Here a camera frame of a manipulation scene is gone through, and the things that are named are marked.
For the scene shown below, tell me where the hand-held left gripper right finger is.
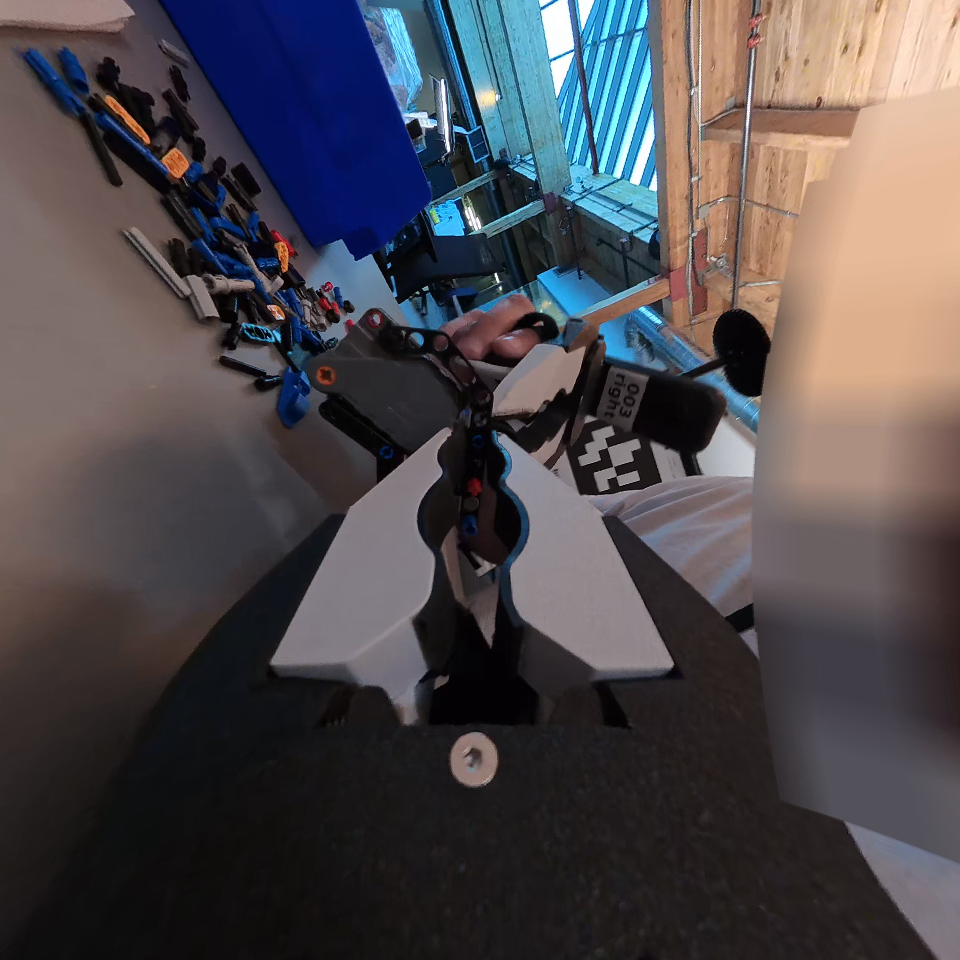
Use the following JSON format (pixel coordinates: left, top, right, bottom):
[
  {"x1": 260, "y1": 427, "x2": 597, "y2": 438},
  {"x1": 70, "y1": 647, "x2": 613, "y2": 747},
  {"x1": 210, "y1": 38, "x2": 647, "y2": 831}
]
[{"x1": 495, "y1": 433, "x2": 675, "y2": 724}]

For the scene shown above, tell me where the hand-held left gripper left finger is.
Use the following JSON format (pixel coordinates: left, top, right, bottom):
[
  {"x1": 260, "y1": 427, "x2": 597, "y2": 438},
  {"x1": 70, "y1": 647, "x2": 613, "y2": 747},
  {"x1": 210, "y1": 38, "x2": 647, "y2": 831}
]
[{"x1": 270, "y1": 427, "x2": 455, "y2": 726}]

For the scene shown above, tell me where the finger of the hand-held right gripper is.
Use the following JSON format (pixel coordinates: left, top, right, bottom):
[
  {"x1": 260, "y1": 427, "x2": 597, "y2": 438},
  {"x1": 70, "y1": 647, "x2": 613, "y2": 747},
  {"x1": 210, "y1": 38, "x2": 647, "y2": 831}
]
[
  {"x1": 489, "y1": 341, "x2": 601, "y2": 421},
  {"x1": 536, "y1": 401, "x2": 586, "y2": 474}
]

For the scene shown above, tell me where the grey and black lego assembly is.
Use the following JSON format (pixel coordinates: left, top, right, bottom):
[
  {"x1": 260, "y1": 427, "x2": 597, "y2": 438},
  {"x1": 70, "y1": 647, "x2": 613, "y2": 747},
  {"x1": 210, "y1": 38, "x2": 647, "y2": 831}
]
[{"x1": 302, "y1": 307, "x2": 530, "y2": 579}]

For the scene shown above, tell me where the pile of small lego pins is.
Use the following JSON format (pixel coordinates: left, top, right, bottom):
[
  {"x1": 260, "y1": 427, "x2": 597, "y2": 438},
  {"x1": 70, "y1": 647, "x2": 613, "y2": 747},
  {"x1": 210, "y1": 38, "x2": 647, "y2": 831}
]
[{"x1": 18, "y1": 45, "x2": 360, "y2": 430}]

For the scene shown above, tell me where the person's right hand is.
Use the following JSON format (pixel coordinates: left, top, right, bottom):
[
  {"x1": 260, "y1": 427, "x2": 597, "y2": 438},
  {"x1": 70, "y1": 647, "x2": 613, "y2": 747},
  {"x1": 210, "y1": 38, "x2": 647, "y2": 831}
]
[{"x1": 441, "y1": 294, "x2": 558, "y2": 370}]

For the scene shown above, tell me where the black round disc on rod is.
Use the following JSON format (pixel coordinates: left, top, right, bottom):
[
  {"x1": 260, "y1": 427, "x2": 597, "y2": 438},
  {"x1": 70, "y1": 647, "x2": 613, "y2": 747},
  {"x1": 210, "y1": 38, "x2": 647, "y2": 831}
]
[{"x1": 675, "y1": 307, "x2": 774, "y2": 397}]

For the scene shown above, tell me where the black office chair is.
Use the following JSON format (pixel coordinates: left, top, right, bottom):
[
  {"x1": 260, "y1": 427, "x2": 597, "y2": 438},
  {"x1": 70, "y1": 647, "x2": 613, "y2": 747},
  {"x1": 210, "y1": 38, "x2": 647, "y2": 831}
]
[{"x1": 372, "y1": 213, "x2": 505, "y2": 312}]

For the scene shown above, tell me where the computer monitor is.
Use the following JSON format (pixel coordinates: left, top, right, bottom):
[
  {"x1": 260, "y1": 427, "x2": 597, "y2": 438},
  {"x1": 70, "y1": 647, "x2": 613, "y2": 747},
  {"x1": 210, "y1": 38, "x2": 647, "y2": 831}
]
[{"x1": 429, "y1": 75, "x2": 460, "y2": 162}]

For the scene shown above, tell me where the blue plastic bin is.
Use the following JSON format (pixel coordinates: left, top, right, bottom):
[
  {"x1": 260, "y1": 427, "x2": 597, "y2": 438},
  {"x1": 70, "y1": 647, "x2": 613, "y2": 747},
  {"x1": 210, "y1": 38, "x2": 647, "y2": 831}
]
[{"x1": 157, "y1": 0, "x2": 434, "y2": 261}]

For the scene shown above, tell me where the white towel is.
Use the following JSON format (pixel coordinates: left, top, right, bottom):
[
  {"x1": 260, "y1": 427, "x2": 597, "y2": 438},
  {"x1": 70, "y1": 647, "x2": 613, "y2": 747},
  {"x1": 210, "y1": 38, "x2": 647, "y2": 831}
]
[{"x1": 0, "y1": 0, "x2": 138, "y2": 36}]

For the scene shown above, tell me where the silver air duct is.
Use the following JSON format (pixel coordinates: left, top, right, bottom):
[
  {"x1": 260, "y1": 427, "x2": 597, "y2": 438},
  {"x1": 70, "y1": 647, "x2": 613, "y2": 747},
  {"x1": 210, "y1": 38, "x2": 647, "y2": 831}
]
[{"x1": 628, "y1": 306, "x2": 760, "y2": 438}]

